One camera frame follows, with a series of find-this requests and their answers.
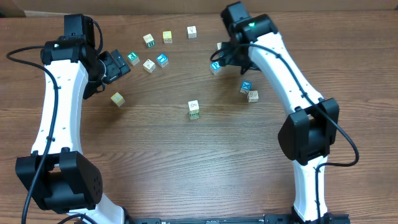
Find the blue P block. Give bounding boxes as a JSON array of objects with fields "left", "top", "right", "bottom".
[{"left": 210, "top": 62, "right": 221, "bottom": 75}]

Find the green 4 block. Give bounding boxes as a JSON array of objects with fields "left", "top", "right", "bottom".
[{"left": 189, "top": 110, "right": 199, "bottom": 119}]

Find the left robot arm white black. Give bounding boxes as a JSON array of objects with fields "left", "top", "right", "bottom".
[{"left": 16, "top": 14, "right": 132, "bottom": 223}]

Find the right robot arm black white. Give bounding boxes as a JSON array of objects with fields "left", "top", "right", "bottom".
[{"left": 220, "top": 2, "right": 339, "bottom": 223}]

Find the green letter block left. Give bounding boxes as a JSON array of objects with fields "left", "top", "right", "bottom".
[{"left": 127, "top": 52, "right": 140, "bottom": 66}]

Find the blue X block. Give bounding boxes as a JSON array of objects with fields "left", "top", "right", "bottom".
[{"left": 239, "top": 81, "right": 252, "bottom": 94}]

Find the plain picture block left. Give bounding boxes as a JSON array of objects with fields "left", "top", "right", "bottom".
[{"left": 143, "top": 59, "right": 156, "bottom": 73}]

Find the yellow block front left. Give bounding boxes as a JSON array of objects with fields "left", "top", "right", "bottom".
[{"left": 111, "top": 92, "right": 125, "bottom": 107}]

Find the plain block beside X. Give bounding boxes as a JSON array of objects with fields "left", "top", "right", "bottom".
[{"left": 247, "top": 90, "right": 259, "bottom": 103}]

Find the green number block top-left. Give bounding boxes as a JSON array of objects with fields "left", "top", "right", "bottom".
[{"left": 143, "top": 34, "right": 155, "bottom": 48}]

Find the blue H block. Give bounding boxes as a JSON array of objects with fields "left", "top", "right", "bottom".
[{"left": 156, "top": 54, "right": 169, "bottom": 68}]

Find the plain wooden block back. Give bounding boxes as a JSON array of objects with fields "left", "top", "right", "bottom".
[{"left": 187, "top": 26, "right": 197, "bottom": 39}]

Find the yellow top block back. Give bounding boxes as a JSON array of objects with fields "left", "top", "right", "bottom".
[{"left": 162, "top": 30, "right": 172, "bottom": 44}]

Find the cardboard wall panel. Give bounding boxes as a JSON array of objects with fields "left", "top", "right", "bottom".
[{"left": 1, "top": 0, "right": 397, "bottom": 17}]

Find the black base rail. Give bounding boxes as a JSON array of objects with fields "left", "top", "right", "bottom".
[{"left": 126, "top": 213, "right": 351, "bottom": 224}]

